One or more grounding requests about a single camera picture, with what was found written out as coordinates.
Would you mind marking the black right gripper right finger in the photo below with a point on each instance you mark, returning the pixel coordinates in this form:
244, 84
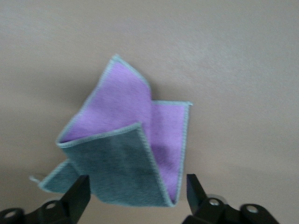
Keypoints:
198, 205

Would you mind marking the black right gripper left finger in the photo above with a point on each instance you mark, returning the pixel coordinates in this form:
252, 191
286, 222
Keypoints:
74, 196

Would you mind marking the grey and purple towel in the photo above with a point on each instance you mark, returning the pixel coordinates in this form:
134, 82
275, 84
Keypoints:
121, 163

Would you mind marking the brown table cover mat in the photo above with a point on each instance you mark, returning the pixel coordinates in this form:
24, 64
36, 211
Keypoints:
210, 58

